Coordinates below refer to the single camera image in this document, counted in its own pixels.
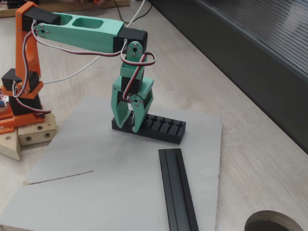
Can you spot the wooden robot base blocks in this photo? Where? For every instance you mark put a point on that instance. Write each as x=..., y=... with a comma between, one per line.
x=36, y=134

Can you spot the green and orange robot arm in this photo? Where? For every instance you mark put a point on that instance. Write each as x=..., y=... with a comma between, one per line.
x=84, y=33

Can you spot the black slotted holder block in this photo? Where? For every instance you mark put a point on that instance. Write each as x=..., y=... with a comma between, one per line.
x=163, y=131

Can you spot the grey cardboard sheet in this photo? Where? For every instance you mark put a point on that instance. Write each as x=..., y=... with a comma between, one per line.
x=96, y=156

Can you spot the wooden plank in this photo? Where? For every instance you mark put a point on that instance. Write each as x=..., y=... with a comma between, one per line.
x=72, y=8

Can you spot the black aluminium rail profile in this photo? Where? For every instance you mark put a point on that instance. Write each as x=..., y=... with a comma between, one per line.
x=178, y=187

